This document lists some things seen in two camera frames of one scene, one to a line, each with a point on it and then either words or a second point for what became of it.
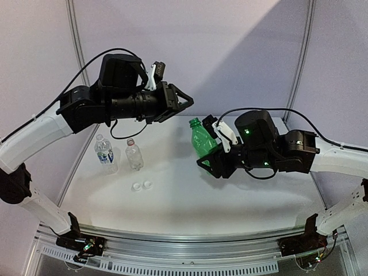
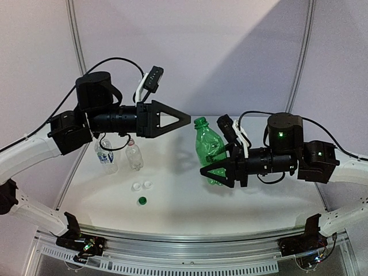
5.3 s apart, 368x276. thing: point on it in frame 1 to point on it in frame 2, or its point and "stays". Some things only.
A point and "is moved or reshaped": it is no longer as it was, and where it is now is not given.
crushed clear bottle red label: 134,154 stays
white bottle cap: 136,187 stays
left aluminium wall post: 77,39 stays
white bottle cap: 148,184 stays
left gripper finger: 181,94 to 156,108
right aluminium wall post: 301,61 stays
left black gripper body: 166,103 to 143,119
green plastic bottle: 203,145 is moved or reshaped
